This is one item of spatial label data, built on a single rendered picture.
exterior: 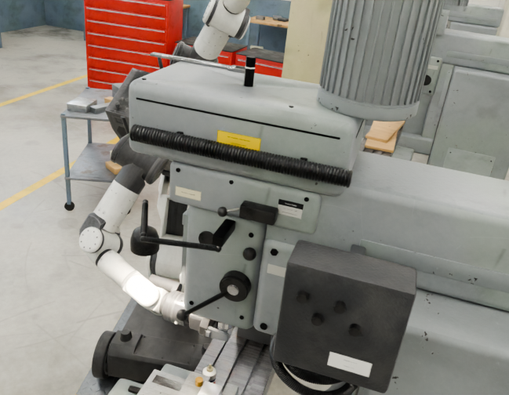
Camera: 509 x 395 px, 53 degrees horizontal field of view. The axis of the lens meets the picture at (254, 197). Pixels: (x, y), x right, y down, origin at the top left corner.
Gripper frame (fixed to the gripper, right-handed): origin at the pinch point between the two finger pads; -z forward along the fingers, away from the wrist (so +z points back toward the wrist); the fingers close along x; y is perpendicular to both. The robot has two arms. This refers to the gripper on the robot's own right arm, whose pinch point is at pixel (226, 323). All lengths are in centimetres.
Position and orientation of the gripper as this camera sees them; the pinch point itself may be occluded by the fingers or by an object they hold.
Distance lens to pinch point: 146.4
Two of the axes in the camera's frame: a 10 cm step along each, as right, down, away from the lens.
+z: -9.3, -2.3, 2.9
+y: -0.9, 9.0, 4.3
